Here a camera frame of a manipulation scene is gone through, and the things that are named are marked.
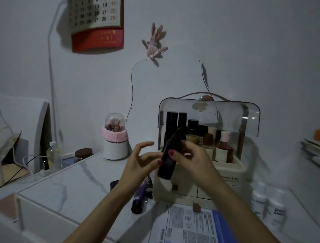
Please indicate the person's right hand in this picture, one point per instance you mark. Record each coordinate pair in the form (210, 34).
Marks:
(197, 165)

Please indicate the clear plastic bag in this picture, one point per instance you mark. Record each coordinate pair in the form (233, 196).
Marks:
(7, 140)

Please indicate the purple cosmetic tube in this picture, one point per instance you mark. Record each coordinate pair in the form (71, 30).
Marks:
(138, 200)

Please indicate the white brush holder clear dome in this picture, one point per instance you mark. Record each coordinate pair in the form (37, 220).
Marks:
(115, 150)

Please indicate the tall black bottle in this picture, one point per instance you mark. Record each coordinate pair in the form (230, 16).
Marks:
(171, 122)
(182, 121)

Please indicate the dark dropper bottle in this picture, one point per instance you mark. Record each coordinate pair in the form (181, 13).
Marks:
(169, 150)

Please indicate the small black case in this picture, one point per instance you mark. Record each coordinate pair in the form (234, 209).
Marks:
(114, 185)

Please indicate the red and white wall calendar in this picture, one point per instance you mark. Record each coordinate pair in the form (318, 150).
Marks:
(97, 25)

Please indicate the person's left hand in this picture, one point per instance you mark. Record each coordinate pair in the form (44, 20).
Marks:
(132, 170)

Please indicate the person's left thumb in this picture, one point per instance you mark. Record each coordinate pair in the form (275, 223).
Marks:
(155, 165)

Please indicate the jar with brown lid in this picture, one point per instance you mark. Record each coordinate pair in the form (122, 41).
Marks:
(83, 154)

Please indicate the beige cosmetic bottle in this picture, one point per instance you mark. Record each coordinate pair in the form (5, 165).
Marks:
(212, 131)

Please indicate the blue and white printed sheet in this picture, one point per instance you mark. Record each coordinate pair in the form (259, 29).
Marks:
(190, 225)

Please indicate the person's right forearm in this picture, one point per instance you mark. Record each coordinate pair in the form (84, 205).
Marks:
(237, 212)

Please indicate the white storage bin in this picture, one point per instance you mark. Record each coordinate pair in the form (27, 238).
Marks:
(37, 220)

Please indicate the white plastic bottle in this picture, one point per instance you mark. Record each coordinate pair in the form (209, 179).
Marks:
(275, 212)
(258, 200)

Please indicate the cream cosmetic organizer clear lid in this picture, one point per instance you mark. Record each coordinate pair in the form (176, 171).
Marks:
(225, 172)

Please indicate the amber bottle pink cap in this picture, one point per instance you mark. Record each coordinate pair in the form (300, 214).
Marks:
(224, 149)

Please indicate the clear bottle yellow liquid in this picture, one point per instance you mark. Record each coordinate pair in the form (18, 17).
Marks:
(53, 155)

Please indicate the black capped bottle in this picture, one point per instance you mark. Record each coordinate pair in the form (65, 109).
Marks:
(193, 126)

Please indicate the stack of books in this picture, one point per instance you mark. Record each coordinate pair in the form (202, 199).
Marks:
(311, 150)

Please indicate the person's right thumb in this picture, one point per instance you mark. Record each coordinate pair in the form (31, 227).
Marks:
(178, 155)

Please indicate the small brown cube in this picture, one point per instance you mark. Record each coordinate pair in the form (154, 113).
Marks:
(196, 207)

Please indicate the frameless wavy mirror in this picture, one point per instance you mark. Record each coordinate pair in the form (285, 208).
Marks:
(170, 82)

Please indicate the slim dark cosmetic tube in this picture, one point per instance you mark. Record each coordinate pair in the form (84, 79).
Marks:
(149, 187)

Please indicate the pink fluffy headband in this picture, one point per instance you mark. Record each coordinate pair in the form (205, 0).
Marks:
(110, 135)

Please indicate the clear bottle brown cap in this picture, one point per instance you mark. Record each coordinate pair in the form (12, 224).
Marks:
(208, 145)

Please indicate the pink plush rabbit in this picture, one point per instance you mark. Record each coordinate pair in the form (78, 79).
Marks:
(153, 46)

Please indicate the person's left forearm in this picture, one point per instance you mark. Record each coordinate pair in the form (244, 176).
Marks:
(100, 215)

